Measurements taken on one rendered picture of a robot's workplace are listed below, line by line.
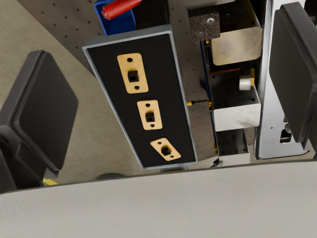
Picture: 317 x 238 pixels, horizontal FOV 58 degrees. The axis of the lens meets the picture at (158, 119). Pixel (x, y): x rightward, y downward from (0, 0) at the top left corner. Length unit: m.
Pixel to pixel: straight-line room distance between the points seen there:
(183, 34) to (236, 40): 0.45
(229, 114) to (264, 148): 0.36
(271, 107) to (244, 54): 0.29
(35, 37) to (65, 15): 1.00
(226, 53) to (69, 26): 0.59
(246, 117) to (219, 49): 0.18
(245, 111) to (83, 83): 1.62
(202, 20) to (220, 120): 0.25
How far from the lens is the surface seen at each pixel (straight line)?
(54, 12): 1.00
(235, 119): 0.67
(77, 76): 2.10
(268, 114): 0.85
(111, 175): 3.06
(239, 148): 0.89
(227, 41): 0.56
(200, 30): 0.51
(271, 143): 0.97
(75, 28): 1.01
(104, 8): 0.43
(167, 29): 0.43
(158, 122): 0.57
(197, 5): 0.51
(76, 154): 2.85
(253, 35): 0.56
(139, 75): 0.48
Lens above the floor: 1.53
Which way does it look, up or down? 41 degrees down
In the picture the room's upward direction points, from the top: 180 degrees counter-clockwise
